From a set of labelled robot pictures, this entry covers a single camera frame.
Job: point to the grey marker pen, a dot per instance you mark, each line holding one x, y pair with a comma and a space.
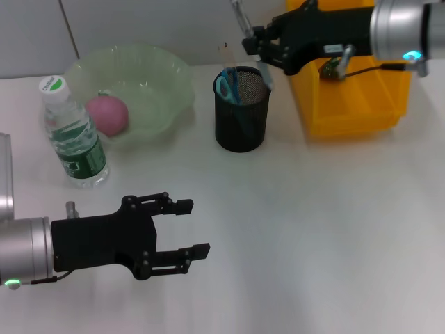
243, 17

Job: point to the yellow plastic storage bin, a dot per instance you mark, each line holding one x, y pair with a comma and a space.
347, 104

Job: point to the black mesh pen holder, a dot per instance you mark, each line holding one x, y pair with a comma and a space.
240, 132

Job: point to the pink toy peach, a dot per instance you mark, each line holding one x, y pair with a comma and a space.
107, 116

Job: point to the green plastic wrapper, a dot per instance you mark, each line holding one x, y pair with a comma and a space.
328, 69

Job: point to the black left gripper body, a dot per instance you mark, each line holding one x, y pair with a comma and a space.
104, 236

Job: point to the blue scissors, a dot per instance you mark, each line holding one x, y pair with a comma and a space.
226, 87

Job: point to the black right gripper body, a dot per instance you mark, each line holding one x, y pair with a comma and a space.
327, 28

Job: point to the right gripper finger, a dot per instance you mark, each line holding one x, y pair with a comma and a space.
271, 29
267, 52

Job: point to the transparent plastic ruler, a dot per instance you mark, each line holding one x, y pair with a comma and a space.
227, 55

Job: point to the clear water bottle green label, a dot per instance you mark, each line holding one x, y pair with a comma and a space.
80, 153

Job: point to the pale green glass fruit plate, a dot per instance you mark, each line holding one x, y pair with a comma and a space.
156, 90

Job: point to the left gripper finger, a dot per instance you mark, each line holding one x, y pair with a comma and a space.
180, 255
179, 207

